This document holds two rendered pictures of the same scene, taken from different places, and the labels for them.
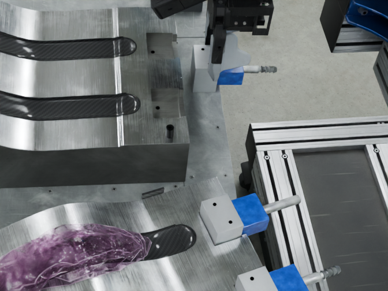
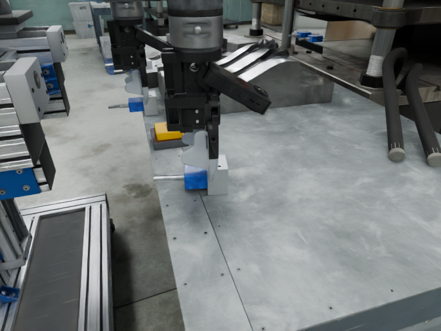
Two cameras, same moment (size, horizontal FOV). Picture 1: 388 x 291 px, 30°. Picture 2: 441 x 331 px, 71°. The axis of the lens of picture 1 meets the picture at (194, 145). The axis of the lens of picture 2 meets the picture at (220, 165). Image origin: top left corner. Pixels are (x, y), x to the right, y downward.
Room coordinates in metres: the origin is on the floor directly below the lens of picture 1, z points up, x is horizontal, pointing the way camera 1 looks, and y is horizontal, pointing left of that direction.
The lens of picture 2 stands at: (1.62, 0.13, 1.13)
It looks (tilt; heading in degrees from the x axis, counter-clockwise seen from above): 31 degrees down; 175
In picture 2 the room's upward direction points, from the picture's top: straight up
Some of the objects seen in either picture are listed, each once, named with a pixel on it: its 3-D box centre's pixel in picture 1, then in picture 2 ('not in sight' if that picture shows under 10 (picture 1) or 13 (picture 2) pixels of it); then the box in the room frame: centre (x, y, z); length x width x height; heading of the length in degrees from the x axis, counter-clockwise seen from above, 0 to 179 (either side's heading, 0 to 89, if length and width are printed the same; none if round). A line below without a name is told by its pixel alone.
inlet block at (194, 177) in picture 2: not in sight; (190, 176); (1.15, 0.11, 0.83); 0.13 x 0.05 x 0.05; 91
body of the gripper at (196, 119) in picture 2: not in sight; (193, 88); (1.15, 0.13, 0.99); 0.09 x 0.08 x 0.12; 91
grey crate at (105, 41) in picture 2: not in sight; (125, 45); (-2.92, -0.80, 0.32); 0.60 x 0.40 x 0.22; 112
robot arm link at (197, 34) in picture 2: not in sight; (196, 33); (1.16, 0.13, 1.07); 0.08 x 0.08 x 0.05
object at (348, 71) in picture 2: not in sight; (354, 54); (-0.11, 1.02, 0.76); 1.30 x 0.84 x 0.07; 12
